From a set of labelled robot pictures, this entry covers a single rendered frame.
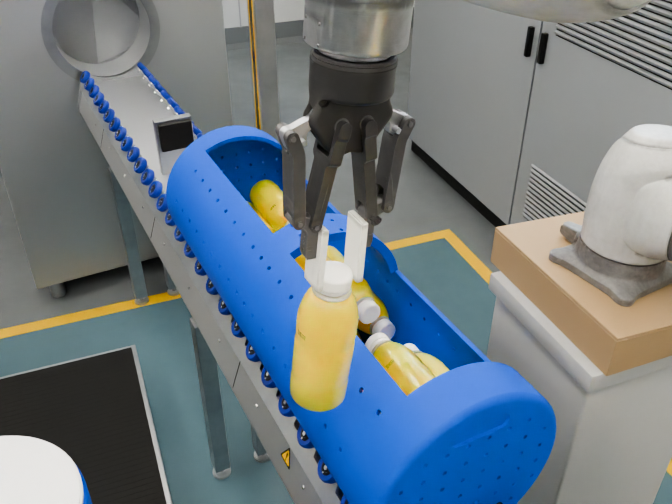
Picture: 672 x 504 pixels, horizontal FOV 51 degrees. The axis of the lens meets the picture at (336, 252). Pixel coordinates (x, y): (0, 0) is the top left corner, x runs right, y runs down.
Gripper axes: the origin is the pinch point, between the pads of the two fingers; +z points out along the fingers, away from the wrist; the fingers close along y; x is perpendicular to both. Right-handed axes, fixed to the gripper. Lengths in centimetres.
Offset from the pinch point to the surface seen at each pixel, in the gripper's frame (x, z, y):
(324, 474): -10.5, 47.5, -7.8
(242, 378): -43, 55, -7
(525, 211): -144, 103, -180
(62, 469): -23, 43, 27
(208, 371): -92, 96, -17
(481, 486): 8.7, 35.0, -19.8
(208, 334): -61, 58, -7
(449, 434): 8.8, 22.3, -12.1
